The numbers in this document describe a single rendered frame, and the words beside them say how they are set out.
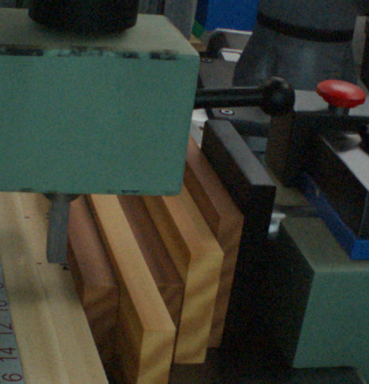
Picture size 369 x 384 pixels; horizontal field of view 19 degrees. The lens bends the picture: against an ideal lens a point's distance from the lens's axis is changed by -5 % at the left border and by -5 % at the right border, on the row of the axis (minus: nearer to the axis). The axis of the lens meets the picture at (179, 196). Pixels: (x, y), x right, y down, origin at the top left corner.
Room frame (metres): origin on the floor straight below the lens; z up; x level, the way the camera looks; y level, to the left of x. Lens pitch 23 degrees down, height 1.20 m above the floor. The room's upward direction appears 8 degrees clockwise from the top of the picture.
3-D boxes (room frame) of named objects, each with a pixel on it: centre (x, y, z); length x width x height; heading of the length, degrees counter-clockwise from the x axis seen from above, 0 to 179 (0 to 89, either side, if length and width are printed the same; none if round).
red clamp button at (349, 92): (0.61, -0.09, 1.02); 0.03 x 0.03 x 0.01
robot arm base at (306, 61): (1.24, -0.12, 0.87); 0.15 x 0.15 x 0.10
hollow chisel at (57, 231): (0.48, 0.06, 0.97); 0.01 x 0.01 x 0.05; 17
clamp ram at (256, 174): (0.56, -0.06, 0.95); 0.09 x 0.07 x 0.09; 17
